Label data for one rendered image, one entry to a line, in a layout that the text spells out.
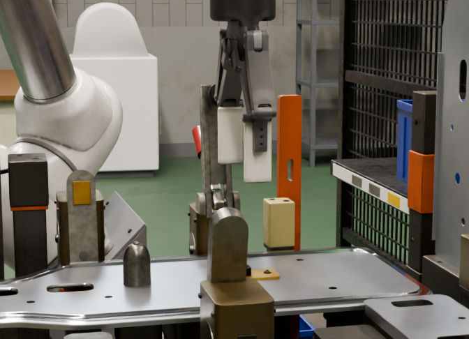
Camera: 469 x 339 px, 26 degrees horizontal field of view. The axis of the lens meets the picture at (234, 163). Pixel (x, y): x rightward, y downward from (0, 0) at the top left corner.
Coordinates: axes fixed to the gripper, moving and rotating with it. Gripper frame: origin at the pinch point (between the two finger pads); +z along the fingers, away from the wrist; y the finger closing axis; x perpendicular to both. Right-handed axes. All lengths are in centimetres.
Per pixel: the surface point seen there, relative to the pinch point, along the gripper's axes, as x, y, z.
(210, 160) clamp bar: -0.9, -14.7, 2.0
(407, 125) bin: 36, -38, 1
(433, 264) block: 24.8, -1.3, 14.2
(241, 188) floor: 137, -575, 114
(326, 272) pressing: 10.3, 0.4, 13.7
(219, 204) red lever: 0.0, -13.1, 7.5
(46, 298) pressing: -23.3, 3.9, 13.6
